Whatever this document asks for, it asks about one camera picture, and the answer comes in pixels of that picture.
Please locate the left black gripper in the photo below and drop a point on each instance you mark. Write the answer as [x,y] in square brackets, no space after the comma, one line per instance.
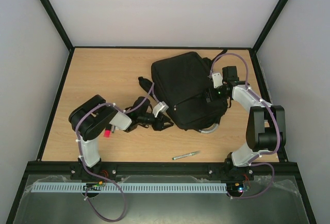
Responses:
[161,120]

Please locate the light blue slotted cable duct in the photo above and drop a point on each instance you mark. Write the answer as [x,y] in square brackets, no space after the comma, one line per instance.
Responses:
[130,188]

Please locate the pink highlighter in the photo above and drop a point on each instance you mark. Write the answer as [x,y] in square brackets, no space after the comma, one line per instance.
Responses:
[107,133]

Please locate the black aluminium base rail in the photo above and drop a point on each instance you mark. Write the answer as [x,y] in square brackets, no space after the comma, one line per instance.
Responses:
[117,170]

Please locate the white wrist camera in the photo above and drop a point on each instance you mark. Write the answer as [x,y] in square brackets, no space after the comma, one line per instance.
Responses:
[216,79]
[159,108]

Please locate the black enclosure frame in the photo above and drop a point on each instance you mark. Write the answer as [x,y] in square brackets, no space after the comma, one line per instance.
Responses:
[283,167]

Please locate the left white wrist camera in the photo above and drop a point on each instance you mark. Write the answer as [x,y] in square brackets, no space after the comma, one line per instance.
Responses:
[159,108]

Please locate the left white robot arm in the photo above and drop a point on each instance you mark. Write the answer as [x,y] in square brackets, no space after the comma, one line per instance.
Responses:
[96,116]

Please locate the black student backpack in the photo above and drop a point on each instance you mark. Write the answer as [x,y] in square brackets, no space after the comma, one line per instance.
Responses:
[183,83]

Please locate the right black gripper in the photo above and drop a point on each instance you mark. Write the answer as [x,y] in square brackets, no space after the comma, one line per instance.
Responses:
[209,95]

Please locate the silver green marker pen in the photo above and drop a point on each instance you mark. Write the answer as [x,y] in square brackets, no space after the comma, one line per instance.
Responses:
[185,155]

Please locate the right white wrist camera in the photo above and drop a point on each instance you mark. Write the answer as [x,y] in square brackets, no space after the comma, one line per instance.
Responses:
[216,79]

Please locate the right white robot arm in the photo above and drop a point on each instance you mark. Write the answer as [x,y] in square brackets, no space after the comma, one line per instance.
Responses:
[266,128]

